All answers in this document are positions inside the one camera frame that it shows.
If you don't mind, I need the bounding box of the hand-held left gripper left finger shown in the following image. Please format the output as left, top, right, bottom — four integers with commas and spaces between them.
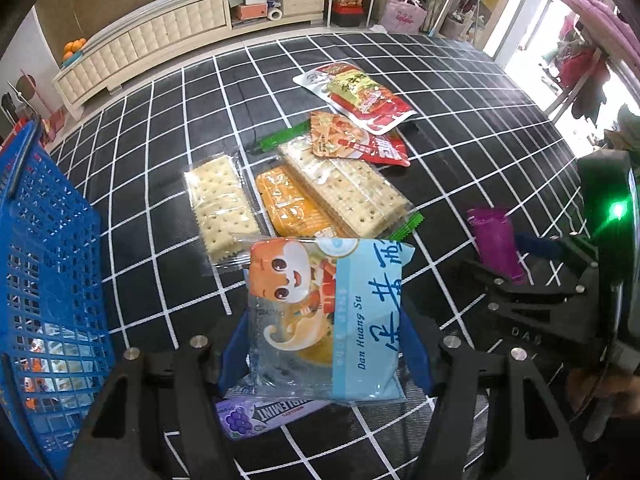
65, 310, 256, 480

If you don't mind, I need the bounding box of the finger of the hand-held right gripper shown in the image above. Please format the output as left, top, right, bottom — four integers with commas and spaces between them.
460, 259, 588, 311
515, 232, 601, 273

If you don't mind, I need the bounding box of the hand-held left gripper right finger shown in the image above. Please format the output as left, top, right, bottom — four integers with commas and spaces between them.
400, 300, 586, 480

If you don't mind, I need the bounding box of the purple snack packet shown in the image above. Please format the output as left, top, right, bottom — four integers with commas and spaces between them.
466, 206, 527, 286

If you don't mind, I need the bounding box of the light blue snack packet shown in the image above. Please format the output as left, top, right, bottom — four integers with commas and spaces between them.
222, 237, 416, 406

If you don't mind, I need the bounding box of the small clear cracker packet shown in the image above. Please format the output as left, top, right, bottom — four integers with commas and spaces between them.
182, 155, 263, 273

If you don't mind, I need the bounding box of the long green-ended cracker packet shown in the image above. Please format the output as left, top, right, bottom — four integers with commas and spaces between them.
245, 122, 426, 241

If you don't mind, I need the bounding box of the red konjac snack packet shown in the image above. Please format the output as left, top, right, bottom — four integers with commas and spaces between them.
309, 110, 411, 167

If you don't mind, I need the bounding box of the blue plastic basket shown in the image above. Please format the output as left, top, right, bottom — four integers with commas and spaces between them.
0, 117, 118, 478

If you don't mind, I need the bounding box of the white and red snack packet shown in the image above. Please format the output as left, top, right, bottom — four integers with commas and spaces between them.
292, 60, 417, 135

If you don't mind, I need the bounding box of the person's right hand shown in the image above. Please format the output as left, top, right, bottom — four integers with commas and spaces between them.
567, 362, 640, 418

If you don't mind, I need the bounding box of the purple grape gum box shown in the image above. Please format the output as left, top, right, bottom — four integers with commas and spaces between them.
215, 395, 333, 441

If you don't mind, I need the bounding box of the clothes drying rack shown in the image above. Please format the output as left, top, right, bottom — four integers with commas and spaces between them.
542, 0, 640, 126

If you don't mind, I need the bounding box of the orange and white snack packet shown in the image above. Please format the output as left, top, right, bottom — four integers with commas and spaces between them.
22, 340, 96, 411

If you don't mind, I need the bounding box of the pink garment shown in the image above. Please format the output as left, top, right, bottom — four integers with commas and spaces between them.
562, 0, 621, 36

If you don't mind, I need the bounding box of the pink bag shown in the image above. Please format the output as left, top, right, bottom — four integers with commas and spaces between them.
381, 0, 428, 33

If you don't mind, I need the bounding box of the black crate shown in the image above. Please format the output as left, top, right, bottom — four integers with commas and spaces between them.
332, 4, 366, 28

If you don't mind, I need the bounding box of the cream TV cabinet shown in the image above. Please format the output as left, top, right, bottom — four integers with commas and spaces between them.
52, 0, 328, 121

